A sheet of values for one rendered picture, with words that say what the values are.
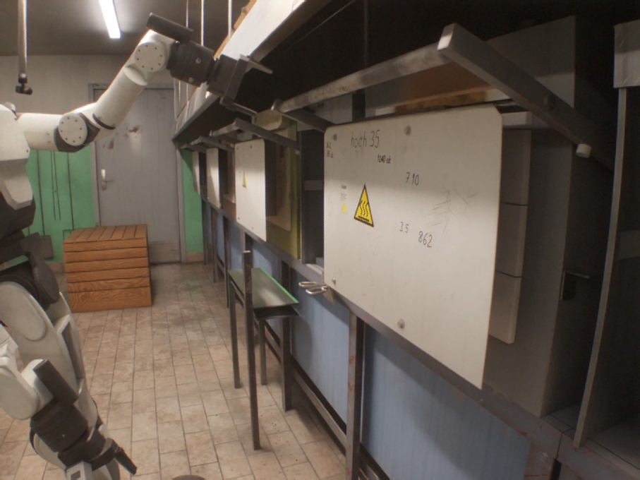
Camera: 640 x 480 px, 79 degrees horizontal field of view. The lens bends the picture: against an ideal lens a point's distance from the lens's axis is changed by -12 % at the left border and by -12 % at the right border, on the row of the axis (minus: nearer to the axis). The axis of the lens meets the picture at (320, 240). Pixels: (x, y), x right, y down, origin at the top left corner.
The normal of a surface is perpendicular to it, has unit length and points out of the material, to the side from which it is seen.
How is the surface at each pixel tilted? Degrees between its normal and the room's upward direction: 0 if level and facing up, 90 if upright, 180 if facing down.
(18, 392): 92
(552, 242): 90
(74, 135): 107
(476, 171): 90
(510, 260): 90
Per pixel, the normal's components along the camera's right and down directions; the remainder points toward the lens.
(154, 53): 0.13, 0.65
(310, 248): 0.37, 0.17
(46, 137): -0.11, 0.46
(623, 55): -0.93, 0.07
